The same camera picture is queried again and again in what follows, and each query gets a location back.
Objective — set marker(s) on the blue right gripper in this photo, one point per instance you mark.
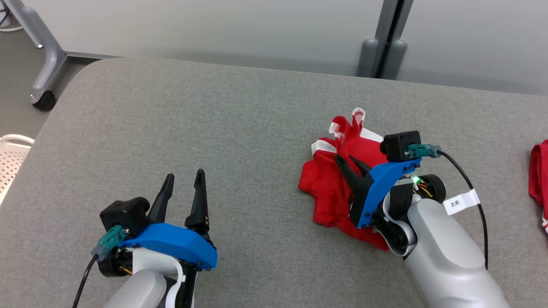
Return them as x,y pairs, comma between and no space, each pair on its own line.
376,188

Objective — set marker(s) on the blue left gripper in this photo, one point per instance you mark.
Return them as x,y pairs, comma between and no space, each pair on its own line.
175,241

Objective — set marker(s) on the red printed basketball shorts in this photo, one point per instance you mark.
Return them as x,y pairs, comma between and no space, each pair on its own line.
325,188

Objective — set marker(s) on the red garment with white band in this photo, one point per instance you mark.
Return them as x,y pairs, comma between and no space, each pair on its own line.
540,179

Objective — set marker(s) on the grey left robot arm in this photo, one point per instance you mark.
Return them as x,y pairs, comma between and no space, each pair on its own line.
141,286

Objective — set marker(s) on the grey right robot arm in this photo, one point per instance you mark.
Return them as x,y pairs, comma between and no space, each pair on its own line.
445,256

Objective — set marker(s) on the white perforated laundry basket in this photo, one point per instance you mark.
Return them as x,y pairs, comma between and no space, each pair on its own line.
13,167

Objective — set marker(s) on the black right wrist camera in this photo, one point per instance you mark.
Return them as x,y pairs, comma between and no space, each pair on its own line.
400,145

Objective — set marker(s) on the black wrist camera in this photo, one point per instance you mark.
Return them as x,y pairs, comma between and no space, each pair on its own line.
400,145
124,216

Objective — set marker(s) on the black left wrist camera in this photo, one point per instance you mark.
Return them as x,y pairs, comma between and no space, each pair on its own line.
124,216

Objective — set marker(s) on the grey metal partition post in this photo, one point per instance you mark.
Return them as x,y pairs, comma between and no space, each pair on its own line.
387,34

